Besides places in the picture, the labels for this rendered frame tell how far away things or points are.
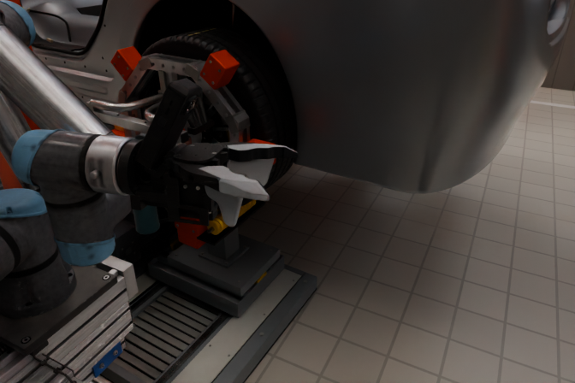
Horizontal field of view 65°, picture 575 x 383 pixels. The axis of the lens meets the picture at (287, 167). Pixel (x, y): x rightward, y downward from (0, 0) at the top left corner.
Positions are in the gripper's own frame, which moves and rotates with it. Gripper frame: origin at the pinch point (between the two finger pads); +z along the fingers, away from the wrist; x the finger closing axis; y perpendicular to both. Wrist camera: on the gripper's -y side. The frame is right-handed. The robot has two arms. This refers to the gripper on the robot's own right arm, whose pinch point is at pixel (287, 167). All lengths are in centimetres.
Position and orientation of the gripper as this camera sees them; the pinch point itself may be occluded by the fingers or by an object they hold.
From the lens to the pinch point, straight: 53.1
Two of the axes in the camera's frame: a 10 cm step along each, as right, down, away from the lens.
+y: -0.3, 9.4, 3.4
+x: -2.2, 3.2, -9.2
